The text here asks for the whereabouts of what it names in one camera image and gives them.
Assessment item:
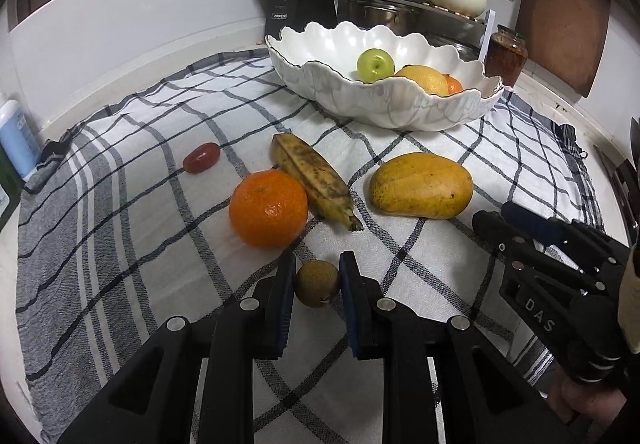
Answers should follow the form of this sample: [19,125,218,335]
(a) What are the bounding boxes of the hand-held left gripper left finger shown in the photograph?
[57,252,299,444]

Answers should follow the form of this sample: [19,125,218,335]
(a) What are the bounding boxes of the green apple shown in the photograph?
[356,49,395,84]

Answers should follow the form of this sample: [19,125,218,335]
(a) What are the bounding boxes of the person's right hand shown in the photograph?
[561,373,640,426]

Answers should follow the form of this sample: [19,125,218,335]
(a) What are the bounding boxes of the white scalloped bowl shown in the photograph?
[265,20,505,132]

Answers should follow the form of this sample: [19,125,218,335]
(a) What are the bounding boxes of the yellow mango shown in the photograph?
[369,152,474,220]

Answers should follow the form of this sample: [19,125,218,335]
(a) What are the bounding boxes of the green dish soap bottle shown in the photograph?
[0,144,24,231]

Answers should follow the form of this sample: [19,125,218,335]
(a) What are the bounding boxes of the brown wooden cutting board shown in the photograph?
[515,0,612,99]

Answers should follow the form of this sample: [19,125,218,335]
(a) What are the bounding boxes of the large steel pot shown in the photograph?
[336,0,427,34]

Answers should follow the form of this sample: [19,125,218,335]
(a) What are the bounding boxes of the glass jar of red sauce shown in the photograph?
[484,25,529,88]

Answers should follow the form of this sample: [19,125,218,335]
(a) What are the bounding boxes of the spotted yellow banana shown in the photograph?
[271,133,365,232]

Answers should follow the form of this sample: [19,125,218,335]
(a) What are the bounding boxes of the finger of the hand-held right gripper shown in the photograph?
[501,201,627,273]
[472,210,609,296]

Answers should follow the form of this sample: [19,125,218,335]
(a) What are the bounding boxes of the yellow lemon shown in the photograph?
[395,65,450,98]

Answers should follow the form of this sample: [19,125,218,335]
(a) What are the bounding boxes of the small brown longan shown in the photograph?
[294,260,342,308]

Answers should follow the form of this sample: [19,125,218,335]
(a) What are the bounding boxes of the red cherry tomato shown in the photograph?
[182,142,221,174]

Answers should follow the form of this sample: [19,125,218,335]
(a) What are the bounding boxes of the white blue pump bottle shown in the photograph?
[0,99,40,181]

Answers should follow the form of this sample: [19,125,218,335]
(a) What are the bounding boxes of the grey white checked cloth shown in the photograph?
[15,49,607,444]

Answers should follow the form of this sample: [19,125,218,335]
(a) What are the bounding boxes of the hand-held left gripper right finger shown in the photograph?
[339,251,576,444]

